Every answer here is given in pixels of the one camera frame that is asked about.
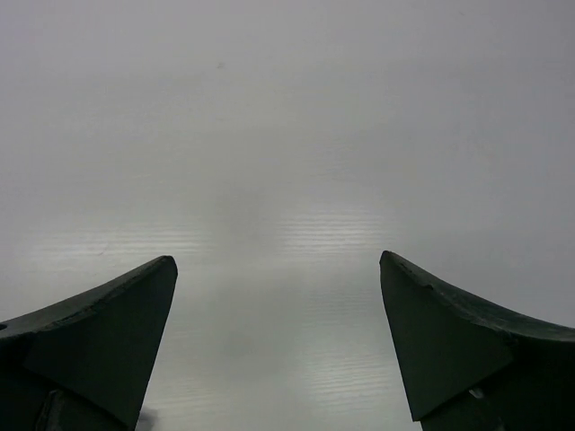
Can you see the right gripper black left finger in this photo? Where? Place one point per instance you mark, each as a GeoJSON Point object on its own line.
{"type": "Point", "coordinates": [84, 363]}

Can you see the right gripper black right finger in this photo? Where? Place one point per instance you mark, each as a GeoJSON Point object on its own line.
{"type": "Point", "coordinates": [469, 364]}

